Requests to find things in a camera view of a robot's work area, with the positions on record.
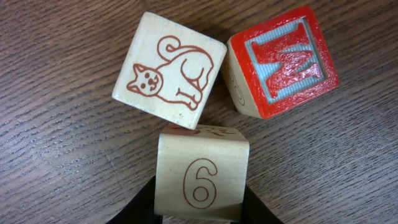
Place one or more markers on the wooden block teal side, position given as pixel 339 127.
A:
pixel 201 173

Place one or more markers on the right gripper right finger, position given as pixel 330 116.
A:
pixel 254 211

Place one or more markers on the plain wooden block red side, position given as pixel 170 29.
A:
pixel 169 70

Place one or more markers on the red letter M block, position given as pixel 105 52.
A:
pixel 278 64

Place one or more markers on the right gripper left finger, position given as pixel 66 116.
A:
pixel 140 210

